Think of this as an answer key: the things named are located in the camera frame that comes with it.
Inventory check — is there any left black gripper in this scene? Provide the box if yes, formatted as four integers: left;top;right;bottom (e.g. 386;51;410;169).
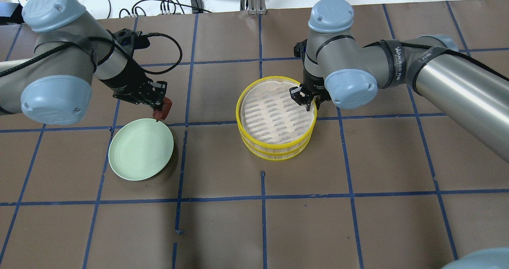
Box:
101;29;168;111

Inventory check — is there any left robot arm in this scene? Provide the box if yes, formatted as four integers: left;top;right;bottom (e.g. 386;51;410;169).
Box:
0;0;172;125

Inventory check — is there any yellow bamboo steamer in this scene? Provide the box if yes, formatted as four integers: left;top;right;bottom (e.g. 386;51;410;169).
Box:
235;76;317;148
240;133;311;161

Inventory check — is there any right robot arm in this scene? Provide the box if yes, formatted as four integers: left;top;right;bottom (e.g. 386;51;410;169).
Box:
289;0;509;161

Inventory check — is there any dark red bun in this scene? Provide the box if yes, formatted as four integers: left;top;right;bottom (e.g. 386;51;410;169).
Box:
152;97;173;121

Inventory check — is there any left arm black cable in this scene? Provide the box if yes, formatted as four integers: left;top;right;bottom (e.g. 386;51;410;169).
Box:
0;32;183;78

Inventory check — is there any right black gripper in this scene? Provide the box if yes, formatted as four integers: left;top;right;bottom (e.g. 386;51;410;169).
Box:
289;39;331;111

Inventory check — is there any black cable bundle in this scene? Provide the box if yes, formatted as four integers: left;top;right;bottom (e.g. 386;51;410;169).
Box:
119;0;213;19

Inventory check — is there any light green plate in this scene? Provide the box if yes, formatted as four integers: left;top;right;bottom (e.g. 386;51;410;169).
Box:
108;118;174;181

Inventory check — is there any black power brick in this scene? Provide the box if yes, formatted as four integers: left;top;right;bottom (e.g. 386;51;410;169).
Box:
190;0;203;13

